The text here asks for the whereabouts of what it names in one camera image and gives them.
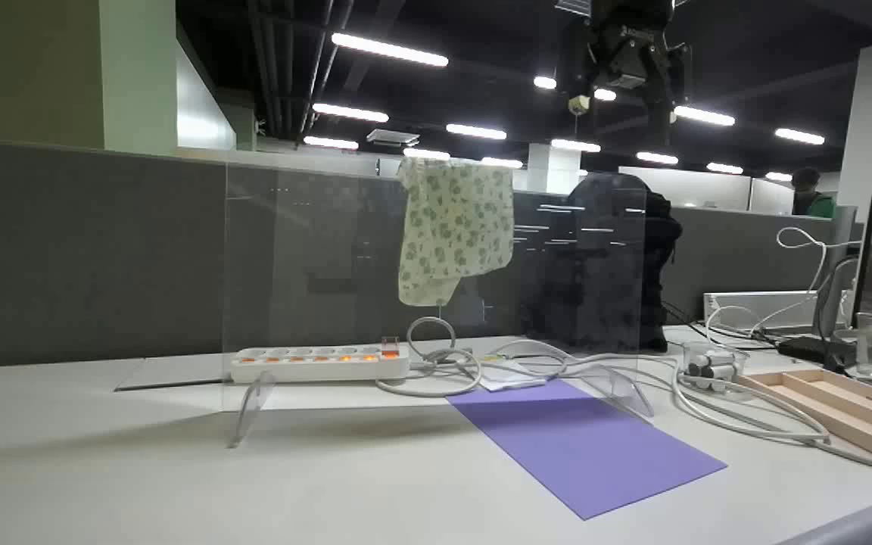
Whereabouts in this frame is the white hanging cable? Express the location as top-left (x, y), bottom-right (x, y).
top-left (771, 224), bottom-right (861, 335)

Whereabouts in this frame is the floral light green cloth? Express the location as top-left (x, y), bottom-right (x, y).
top-left (395, 162), bottom-right (518, 312)

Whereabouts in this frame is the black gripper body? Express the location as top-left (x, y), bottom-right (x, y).
top-left (583, 0), bottom-right (684, 91)

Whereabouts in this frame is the white flat box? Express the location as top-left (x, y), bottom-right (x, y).
top-left (698, 287), bottom-right (824, 333)

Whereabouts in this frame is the clear acrylic screen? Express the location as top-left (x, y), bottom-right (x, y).
top-left (219, 162), bottom-right (662, 450)

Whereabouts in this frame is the person in green shirt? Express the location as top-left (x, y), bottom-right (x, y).
top-left (789, 168), bottom-right (839, 221)

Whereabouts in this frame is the purple paper mat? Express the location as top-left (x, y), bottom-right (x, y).
top-left (447, 375), bottom-right (729, 523)

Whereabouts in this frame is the wooden tray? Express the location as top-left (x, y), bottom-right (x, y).
top-left (739, 367), bottom-right (872, 466)

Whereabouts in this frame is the white power strip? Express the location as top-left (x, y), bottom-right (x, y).
top-left (226, 342), bottom-right (412, 388)

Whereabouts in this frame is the white power adapter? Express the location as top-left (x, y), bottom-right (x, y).
top-left (677, 346), bottom-right (744, 394)

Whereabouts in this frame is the long ceiling light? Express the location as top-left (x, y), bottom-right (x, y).
top-left (300, 132), bottom-right (363, 155)
top-left (442, 121), bottom-right (511, 141)
top-left (327, 31), bottom-right (451, 73)
top-left (633, 149), bottom-right (681, 171)
top-left (771, 123), bottom-right (831, 149)
top-left (670, 102), bottom-right (739, 131)
top-left (548, 136), bottom-right (607, 158)
top-left (702, 158), bottom-right (748, 180)
top-left (530, 73), bottom-right (620, 106)
top-left (309, 101), bottom-right (395, 128)

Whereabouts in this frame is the grey power strip cord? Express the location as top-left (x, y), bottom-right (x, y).
top-left (111, 375), bottom-right (232, 394)

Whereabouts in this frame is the long white table cable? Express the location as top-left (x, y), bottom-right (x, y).
top-left (373, 342), bottom-right (872, 480)

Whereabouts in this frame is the black monitor stand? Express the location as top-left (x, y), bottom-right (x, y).
top-left (775, 255), bottom-right (861, 375)

